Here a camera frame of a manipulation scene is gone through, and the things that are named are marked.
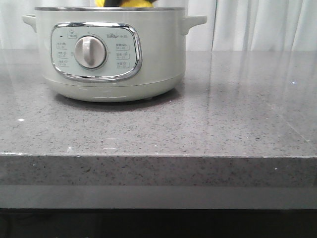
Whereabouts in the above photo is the yellow toy corn cob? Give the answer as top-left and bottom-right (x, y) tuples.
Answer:
(95, 0), (155, 7)

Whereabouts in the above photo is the pale green electric cooking pot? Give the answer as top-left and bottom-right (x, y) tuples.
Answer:
(22, 6), (207, 102)

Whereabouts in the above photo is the white curtain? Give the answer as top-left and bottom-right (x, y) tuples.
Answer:
(0, 0), (317, 51)

